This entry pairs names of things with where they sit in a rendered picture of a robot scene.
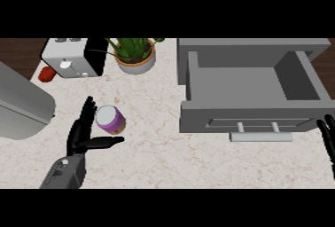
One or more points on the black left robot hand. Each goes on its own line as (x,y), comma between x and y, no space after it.
(76,134)

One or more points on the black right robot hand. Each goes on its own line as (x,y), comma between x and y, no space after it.
(327,133)

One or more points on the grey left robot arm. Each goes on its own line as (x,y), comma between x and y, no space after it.
(65,174)

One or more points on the purple can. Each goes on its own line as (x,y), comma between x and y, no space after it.
(109,119)

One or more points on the grey drawer front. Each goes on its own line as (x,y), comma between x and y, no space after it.
(248,119)

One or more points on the grey open drawer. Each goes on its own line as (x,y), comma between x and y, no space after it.
(252,85)

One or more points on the large grey appliance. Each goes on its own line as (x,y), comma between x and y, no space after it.
(20,103)

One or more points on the red vegetable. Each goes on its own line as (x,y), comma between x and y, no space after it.
(47,74)

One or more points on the white toaster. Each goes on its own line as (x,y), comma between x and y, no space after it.
(70,57)

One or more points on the potted green plant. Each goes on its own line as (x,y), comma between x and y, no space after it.
(134,56)

